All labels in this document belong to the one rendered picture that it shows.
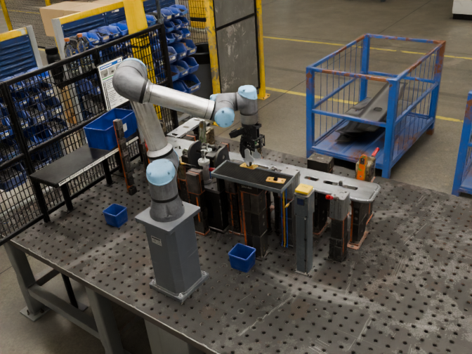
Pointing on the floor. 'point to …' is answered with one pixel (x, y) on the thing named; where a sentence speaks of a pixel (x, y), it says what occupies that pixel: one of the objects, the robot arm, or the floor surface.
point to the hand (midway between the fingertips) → (248, 161)
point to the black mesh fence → (67, 129)
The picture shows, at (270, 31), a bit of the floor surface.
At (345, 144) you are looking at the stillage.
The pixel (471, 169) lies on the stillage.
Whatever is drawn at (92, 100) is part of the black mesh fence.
